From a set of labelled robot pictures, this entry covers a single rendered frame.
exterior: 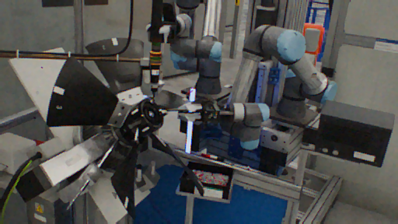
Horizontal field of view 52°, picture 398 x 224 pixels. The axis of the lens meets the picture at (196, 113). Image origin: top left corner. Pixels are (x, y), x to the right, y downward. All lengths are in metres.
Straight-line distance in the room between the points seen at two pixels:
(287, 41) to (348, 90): 1.59
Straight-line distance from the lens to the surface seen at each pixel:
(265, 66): 2.20
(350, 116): 1.67
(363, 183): 3.42
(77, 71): 1.34
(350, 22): 3.09
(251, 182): 1.91
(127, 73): 1.56
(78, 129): 1.56
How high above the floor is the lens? 1.77
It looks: 22 degrees down
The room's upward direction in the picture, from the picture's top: 5 degrees clockwise
